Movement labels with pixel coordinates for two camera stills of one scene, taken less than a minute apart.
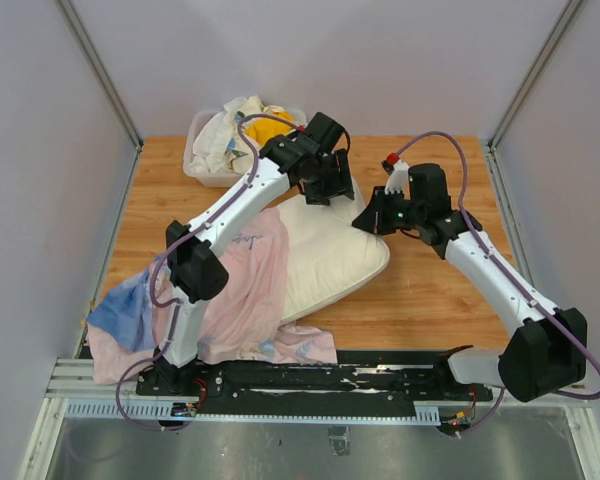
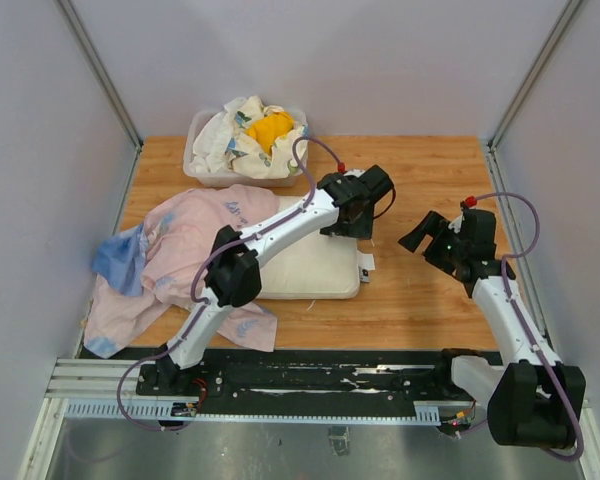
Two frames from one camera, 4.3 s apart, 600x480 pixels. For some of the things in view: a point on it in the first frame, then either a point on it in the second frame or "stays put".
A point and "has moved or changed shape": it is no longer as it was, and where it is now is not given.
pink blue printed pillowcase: x=126 y=335 has moved or changed shape
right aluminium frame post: x=535 y=73 stays put
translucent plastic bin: x=208 y=178 stays put
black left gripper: x=343 y=185 → x=363 y=230
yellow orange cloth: x=264 y=128 stays put
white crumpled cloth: x=210 y=143 stays put
